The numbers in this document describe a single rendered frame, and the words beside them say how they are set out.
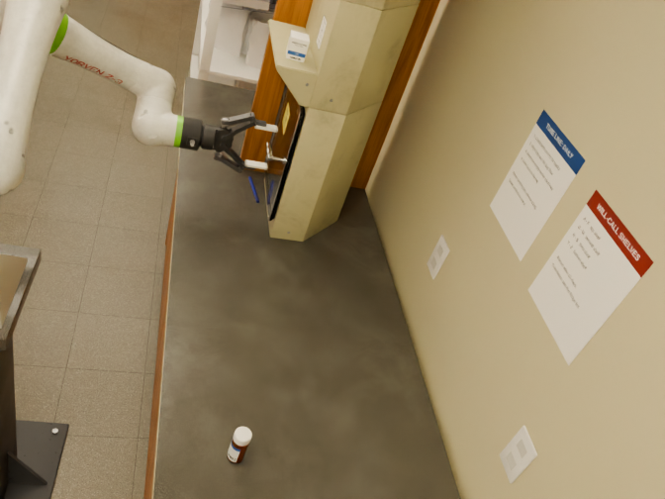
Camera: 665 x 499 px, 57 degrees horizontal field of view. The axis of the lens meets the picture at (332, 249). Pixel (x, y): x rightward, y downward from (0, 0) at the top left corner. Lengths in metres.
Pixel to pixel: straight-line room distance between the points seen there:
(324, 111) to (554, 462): 1.05
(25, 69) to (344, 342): 1.03
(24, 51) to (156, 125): 0.45
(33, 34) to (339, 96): 0.76
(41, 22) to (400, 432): 1.26
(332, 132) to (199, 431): 0.88
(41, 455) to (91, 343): 0.55
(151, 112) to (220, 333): 0.65
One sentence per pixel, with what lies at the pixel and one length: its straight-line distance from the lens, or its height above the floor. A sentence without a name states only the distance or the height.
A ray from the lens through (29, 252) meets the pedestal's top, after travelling 1.82.
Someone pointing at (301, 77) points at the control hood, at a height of 1.49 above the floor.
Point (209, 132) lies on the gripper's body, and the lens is 1.86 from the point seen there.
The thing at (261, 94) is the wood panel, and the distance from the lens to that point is 2.13.
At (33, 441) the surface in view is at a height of 0.01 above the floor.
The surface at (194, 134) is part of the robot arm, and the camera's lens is 1.85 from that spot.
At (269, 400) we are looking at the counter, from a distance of 1.55.
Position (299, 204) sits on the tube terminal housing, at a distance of 1.91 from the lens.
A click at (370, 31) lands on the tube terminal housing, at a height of 1.65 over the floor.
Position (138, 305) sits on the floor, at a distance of 2.99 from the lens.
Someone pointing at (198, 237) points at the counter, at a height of 0.94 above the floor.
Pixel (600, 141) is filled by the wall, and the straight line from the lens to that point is 1.32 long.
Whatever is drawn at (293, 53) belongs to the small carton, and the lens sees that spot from 1.73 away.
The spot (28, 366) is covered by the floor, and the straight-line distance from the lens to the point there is 2.76.
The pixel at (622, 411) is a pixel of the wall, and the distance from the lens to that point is 1.20.
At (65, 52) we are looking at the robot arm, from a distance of 1.80.
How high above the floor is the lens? 2.16
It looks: 37 degrees down
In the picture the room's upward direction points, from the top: 21 degrees clockwise
